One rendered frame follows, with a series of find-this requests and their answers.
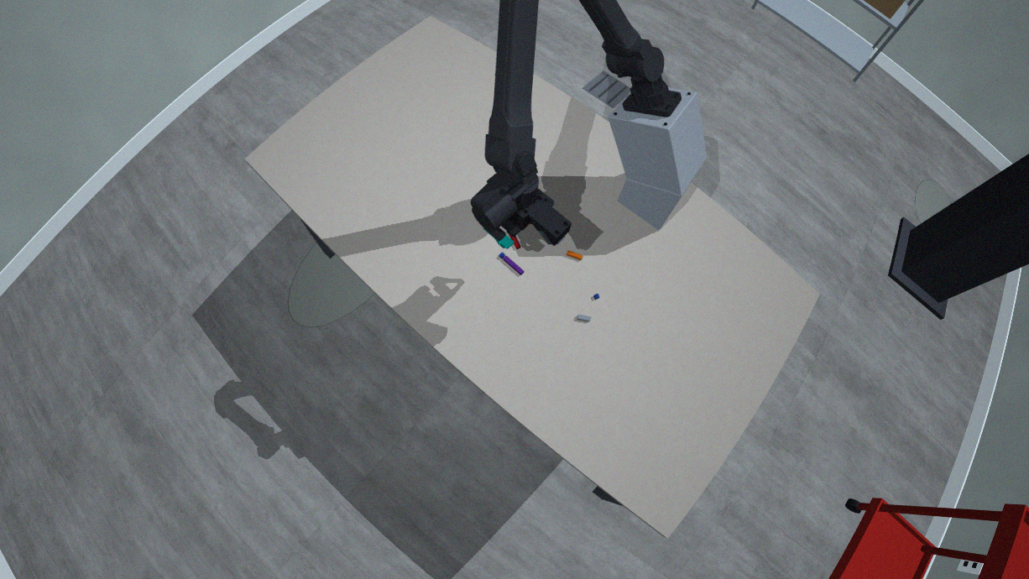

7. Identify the purple rod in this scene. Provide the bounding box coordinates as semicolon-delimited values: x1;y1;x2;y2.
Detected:
504;256;524;275

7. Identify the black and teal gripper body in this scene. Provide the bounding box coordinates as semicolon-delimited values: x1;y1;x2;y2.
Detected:
489;196;554;241

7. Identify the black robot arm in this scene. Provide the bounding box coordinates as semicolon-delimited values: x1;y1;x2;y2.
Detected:
471;0;682;246

